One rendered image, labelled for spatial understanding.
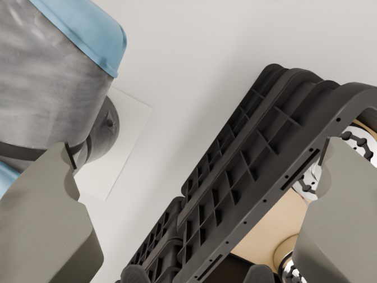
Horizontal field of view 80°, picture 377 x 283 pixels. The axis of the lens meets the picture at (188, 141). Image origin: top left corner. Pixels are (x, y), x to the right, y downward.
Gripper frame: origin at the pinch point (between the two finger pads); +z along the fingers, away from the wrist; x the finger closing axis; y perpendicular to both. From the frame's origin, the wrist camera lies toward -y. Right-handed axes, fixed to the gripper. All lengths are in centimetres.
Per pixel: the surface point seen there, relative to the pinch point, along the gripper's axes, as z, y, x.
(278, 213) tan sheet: 11.8, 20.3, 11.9
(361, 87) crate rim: 5.1, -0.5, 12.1
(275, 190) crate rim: 3.4, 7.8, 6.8
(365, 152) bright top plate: 10.5, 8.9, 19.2
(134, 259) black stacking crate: 20, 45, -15
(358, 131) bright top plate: 10.5, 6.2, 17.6
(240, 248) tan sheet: 10.9, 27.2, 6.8
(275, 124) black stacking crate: 12.5, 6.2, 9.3
